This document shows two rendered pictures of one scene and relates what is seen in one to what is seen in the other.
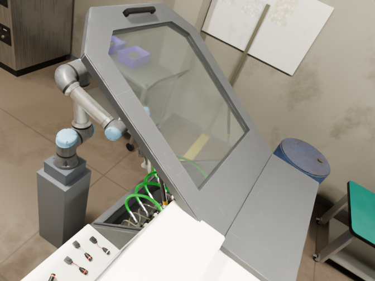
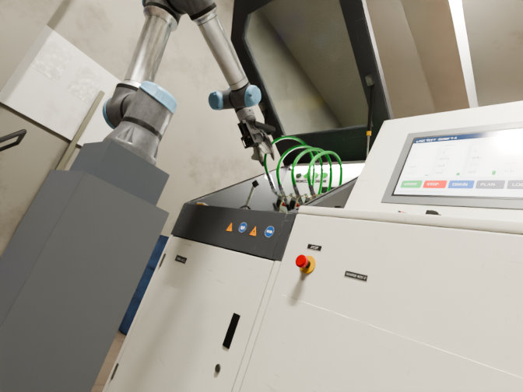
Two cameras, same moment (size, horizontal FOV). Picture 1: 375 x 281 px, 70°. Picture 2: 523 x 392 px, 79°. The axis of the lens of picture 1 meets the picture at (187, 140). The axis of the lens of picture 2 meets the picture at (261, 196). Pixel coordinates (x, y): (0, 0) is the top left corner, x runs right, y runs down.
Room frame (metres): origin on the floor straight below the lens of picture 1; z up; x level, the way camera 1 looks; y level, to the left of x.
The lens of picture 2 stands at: (0.33, 1.20, 0.69)
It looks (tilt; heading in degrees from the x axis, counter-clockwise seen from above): 16 degrees up; 302
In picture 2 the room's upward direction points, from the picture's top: 20 degrees clockwise
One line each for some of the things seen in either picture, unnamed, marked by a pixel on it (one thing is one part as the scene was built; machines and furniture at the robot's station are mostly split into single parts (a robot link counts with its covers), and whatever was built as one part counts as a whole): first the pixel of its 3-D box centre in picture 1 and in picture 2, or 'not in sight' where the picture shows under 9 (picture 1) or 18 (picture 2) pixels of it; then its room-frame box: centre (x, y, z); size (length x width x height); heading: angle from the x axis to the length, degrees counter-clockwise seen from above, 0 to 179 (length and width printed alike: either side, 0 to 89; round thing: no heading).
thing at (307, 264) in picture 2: not in sight; (303, 262); (0.65, 0.35, 0.80); 0.05 x 0.04 x 0.05; 163
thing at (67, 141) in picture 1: (67, 141); (151, 109); (1.12, 0.67, 1.07); 0.13 x 0.12 x 0.14; 171
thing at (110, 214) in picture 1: (131, 198); (225, 227); (1.07, 0.18, 0.87); 0.62 x 0.04 x 0.16; 163
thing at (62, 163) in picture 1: (66, 155); (135, 143); (1.11, 0.67, 0.95); 0.15 x 0.15 x 0.10
